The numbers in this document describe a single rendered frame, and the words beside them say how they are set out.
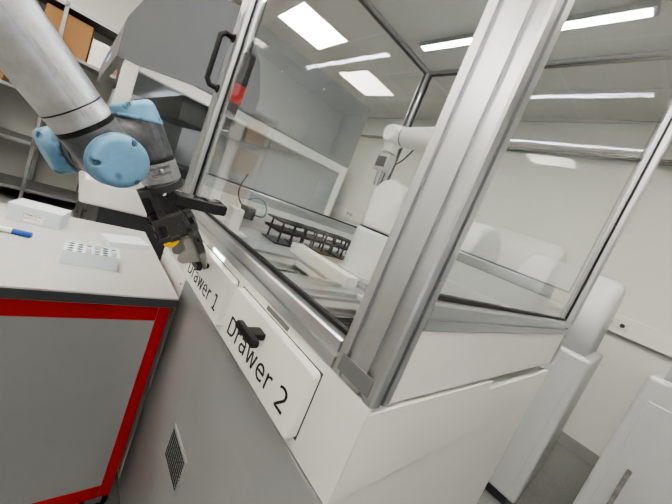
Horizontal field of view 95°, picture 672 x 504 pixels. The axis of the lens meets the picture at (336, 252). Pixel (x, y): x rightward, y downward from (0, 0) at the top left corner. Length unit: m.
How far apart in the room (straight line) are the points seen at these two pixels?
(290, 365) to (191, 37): 1.37
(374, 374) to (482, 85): 0.36
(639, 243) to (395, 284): 3.25
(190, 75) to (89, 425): 1.27
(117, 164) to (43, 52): 0.13
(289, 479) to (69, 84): 0.59
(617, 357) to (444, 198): 3.18
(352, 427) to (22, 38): 0.58
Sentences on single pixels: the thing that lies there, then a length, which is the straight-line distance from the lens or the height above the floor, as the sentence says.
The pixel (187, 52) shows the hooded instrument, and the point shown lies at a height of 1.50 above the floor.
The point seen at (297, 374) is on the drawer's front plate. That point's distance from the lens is 0.49.
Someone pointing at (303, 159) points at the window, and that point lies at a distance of 0.64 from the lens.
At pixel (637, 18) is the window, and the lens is 0.77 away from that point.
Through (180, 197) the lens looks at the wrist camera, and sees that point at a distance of 0.73.
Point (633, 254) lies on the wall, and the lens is 3.54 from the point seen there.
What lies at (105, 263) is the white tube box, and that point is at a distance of 1.05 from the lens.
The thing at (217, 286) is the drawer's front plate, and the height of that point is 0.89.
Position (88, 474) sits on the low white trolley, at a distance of 1.30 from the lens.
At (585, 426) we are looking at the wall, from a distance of 3.59.
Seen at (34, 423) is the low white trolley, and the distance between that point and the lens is 1.13.
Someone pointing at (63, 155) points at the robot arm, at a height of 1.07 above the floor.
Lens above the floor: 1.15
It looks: 8 degrees down
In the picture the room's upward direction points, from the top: 22 degrees clockwise
